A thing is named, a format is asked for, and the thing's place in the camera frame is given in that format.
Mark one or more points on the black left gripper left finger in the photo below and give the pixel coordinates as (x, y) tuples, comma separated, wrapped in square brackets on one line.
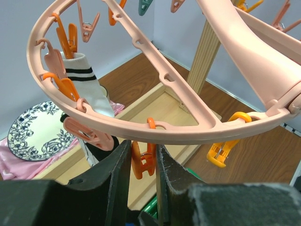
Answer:
[(97, 197)]

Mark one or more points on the wooden hanging rack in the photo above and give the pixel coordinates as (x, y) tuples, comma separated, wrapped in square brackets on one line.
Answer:
[(159, 104)]

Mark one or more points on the pink cloth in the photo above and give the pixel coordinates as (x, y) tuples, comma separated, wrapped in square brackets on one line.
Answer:
[(14, 168)]

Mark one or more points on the green plastic tray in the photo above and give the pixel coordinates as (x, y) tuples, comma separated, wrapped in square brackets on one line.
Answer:
[(151, 207)]

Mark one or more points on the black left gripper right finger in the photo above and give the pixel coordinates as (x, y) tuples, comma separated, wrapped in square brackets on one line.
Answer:
[(186, 200)]

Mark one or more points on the floral ceramic plate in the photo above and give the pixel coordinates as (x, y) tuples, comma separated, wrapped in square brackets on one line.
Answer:
[(38, 134)]

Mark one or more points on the white sock with black stripes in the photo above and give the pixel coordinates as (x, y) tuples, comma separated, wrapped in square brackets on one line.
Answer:
[(80, 72)]

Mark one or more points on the teal clothespin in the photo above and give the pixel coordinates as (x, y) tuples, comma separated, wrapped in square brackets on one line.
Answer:
[(143, 6)]

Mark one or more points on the pink round clip hanger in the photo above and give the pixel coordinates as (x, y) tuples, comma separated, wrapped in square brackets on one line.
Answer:
[(274, 76)]

